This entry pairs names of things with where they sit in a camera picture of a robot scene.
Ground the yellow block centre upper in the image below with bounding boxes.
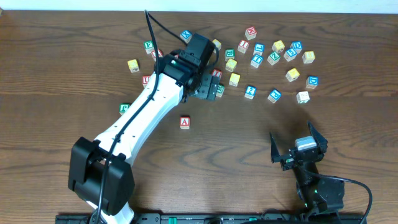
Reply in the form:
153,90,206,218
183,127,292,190
225,58,237,72

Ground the red U block left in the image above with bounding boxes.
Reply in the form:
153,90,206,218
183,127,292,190
142,76,150,88

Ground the blue D block upper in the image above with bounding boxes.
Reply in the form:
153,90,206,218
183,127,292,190
290,41,303,54

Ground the yellow block centre lower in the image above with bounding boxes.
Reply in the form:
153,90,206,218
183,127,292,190
229,73,241,86

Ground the yellow block right lower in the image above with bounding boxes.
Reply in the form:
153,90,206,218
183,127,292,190
285,68,300,82

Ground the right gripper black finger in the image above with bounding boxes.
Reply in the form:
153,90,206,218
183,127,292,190
307,121,328,152
269,133,280,163

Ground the blue T block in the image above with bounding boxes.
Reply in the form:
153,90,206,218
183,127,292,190
251,54,264,68

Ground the green R block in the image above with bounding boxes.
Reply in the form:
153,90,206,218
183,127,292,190
216,84,225,98

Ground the green 7 block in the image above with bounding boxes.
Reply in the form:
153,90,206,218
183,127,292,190
296,91,310,104

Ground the blue 2 block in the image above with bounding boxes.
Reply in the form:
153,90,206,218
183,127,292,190
244,85,257,100

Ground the red X block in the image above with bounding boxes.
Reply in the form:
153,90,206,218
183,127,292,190
150,49,164,62

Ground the red i block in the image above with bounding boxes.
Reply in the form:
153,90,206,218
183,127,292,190
211,69,223,78
238,40,249,54

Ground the green J block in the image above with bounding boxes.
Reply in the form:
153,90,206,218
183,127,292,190
119,103,130,115

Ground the blue d block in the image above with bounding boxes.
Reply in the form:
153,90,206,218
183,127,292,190
306,76,319,89
290,41,303,54

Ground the yellow B block far right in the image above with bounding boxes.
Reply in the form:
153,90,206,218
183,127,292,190
302,51,315,64

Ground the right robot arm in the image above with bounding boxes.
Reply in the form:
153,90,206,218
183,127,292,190
270,123,345,215

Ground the green Z block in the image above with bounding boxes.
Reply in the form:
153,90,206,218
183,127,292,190
267,52,280,65

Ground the blue P block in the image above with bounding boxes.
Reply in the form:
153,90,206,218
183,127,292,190
267,89,282,103

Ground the blue 5 block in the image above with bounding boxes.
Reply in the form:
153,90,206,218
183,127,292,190
284,48,297,62

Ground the blue D block lower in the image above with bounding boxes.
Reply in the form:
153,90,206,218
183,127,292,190
306,76,319,89

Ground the red H block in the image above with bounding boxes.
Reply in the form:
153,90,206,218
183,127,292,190
245,27,257,40

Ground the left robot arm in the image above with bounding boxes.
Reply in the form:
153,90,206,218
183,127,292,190
68,34,219,223

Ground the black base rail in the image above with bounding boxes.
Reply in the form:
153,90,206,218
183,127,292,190
55,212,362,224

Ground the green B block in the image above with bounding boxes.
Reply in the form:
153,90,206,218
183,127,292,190
224,49,235,62

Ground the blue L block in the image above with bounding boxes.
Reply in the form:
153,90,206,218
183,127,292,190
253,43,265,56

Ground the yellow block top middle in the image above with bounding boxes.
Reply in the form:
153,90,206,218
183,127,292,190
212,39,222,51

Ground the yellow block with animal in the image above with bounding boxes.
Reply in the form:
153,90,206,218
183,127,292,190
272,40,285,54

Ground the green F block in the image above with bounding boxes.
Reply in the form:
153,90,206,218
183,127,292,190
144,40,154,54

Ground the yellow block far left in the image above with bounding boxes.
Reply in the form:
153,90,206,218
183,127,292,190
127,59,139,73

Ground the blue X block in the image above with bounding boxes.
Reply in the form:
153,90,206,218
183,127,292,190
180,30,192,44

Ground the red A block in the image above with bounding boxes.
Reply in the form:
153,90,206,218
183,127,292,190
180,116,190,129

